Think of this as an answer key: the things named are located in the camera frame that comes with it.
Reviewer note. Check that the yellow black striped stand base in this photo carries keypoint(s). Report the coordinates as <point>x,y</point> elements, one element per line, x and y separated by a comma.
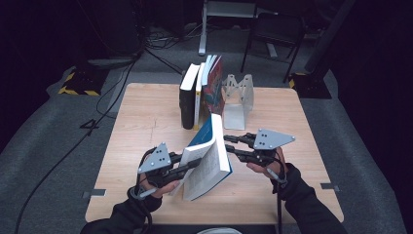
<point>82,84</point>

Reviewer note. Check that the grey tape strip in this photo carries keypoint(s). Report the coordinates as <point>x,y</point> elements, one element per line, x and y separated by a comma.
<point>329,187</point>
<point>94,193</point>

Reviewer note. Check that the person's left hand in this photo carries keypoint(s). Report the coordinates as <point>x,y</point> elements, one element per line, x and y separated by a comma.
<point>162,191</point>

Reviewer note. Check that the white rounded object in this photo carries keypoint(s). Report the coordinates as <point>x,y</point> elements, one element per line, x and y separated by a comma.
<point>219,231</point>

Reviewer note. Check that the person's right hand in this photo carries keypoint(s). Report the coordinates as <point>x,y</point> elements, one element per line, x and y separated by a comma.
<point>263,169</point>

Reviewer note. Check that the yellow book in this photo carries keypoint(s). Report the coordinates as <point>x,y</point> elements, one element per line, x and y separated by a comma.
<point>197,104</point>

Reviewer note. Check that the black hardcover book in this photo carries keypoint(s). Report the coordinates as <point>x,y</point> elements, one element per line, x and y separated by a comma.
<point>187,104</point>

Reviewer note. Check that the red illustrated book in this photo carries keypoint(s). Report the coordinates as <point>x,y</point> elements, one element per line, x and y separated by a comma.
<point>215,91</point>

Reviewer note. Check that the thick blue book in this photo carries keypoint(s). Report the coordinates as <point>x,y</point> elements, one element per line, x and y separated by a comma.
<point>207,169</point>

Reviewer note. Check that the black folding chair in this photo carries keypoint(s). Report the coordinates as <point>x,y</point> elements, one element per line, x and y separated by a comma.
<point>276,32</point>

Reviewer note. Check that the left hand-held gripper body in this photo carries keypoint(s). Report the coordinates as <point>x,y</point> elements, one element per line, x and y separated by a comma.
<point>156,161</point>

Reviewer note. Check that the grey stand with striped base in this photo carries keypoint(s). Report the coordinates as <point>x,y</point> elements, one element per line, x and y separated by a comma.
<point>311,86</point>

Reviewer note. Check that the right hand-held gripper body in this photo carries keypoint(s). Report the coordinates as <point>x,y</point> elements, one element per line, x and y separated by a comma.
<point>269,139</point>

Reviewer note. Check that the white metal frame desk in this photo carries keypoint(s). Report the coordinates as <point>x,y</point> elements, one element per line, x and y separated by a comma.
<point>203,32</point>

